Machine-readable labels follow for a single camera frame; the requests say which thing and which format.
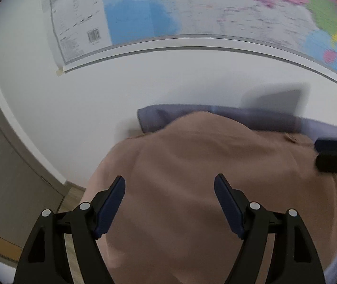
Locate dusty pink garment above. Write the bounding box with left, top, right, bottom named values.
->
left=84, top=111, right=337, bottom=284

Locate lilac plaid bed sheet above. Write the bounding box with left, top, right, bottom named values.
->
left=137, top=103, right=337, bottom=281

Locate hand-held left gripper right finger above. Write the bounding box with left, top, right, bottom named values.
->
left=214, top=173, right=326, bottom=284

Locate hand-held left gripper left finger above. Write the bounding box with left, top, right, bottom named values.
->
left=14, top=176, right=126, bottom=284

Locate colourful wall map poster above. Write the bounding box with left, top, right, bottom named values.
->
left=41, top=0, right=337, bottom=90

